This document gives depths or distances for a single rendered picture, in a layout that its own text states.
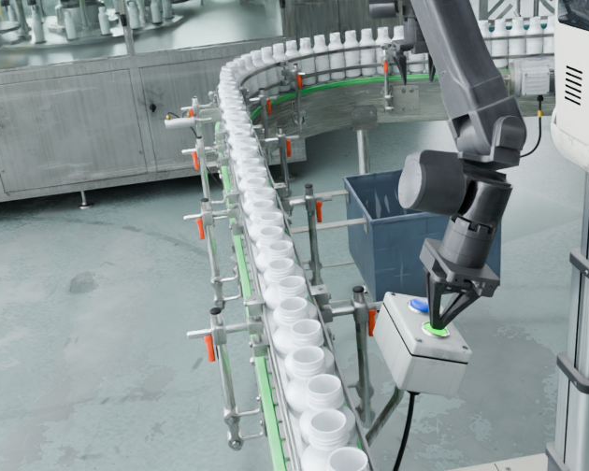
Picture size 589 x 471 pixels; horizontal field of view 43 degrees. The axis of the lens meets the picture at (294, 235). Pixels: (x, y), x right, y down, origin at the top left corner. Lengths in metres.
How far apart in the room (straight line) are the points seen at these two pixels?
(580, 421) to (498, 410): 1.01
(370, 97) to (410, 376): 2.03
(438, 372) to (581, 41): 0.67
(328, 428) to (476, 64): 0.44
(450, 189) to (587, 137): 0.57
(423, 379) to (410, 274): 0.85
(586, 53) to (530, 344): 1.82
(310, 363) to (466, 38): 0.41
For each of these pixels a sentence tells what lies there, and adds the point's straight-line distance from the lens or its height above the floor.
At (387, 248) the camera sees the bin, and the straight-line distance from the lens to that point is 1.75.
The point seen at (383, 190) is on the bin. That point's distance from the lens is 2.03.
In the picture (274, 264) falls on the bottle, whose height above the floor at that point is 1.16.
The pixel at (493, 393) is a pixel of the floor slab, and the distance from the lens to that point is 2.76.
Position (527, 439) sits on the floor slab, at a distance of 2.58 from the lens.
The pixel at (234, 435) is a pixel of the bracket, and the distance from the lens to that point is 1.18.
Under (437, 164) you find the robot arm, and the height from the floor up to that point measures 1.34.
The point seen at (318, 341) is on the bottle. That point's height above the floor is 1.15.
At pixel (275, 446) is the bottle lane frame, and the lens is 0.99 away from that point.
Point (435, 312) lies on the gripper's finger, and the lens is 0.96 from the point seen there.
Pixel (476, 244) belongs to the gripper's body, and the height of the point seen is 1.24.
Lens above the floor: 1.62
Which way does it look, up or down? 24 degrees down
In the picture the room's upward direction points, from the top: 6 degrees counter-clockwise
